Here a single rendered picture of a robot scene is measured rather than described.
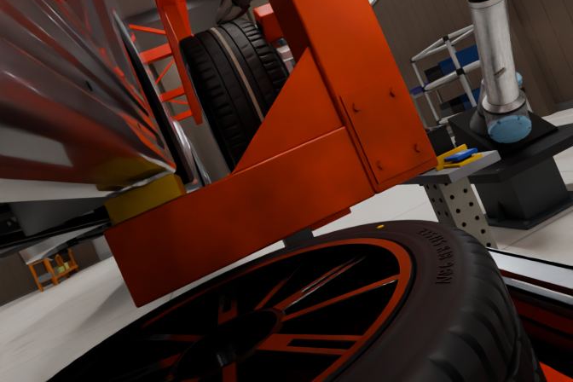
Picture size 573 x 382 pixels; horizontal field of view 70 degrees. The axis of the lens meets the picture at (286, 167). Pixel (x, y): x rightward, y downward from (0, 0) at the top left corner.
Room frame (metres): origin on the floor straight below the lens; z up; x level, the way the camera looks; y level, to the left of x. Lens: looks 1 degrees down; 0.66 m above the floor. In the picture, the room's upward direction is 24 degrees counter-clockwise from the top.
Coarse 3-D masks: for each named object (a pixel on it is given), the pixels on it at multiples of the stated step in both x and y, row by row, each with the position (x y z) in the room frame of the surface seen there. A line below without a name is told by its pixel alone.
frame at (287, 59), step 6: (276, 42) 1.27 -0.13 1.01; (282, 42) 1.31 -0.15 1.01; (276, 48) 1.24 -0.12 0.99; (282, 48) 1.23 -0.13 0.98; (288, 48) 1.23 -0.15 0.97; (276, 54) 1.25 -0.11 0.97; (282, 54) 1.22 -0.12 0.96; (288, 54) 1.22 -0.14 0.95; (282, 60) 1.22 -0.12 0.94; (288, 60) 1.22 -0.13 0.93; (282, 66) 1.24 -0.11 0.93; (288, 66) 1.22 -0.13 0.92; (288, 72) 1.22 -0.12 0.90
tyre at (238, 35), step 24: (240, 24) 1.26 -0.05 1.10; (192, 48) 1.21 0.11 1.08; (216, 48) 1.19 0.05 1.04; (240, 48) 1.18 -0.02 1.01; (264, 48) 1.18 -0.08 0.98; (216, 72) 1.15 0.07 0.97; (264, 72) 1.16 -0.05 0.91; (216, 96) 1.12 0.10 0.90; (240, 96) 1.13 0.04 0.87; (264, 96) 1.14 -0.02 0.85; (216, 120) 1.14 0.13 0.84; (240, 120) 1.13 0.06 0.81; (240, 144) 1.13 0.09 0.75
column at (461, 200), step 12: (468, 180) 1.28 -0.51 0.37; (432, 192) 1.31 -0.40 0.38; (444, 192) 1.26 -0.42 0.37; (456, 192) 1.27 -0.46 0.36; (468, 192) 1.27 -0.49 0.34; (432, 204) 1.35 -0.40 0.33; (444, 204) 1.27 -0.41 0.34; (456, 204) 1.26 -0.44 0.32; (468, 204) 1.27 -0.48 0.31; (444, 216) 1.30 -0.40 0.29; (456, 216) 1.26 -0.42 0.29; (468, 216) 1.27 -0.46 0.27; (480, 216) 1.27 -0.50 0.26; (468, 228) 1.26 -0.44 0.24; (480, 228) 1.27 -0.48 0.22; (480, 240) 1.27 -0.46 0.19; (492, 240) 1.27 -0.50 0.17; (504, 276) 1.27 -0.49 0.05
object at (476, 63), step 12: (444, 36) 2.72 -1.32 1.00; (432, 48) 2.89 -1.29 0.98; (444, 48) 3.25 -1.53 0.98; (468, 48) 2.79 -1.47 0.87; (444, 60) 2.98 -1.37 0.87; (456, 60) 2.72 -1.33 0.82; (468, 60) 2.78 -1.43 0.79; (432, 72) 3.19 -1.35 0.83; (444, 72) 2.95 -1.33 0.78; (456, 72) 2.75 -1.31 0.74; (432, 84) 3.06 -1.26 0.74; (468, 84) 3.26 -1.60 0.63; (468, 96) 2.74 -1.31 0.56; (432, 108) 3.19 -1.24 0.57; (444, 108) 3.19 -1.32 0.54; (456, 108) 2.99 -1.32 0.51; (468, 108) 2.87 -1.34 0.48; (528, 108) 2.79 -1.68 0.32; (444, 120) 3.10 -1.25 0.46; (456, 144) 3.18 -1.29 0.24
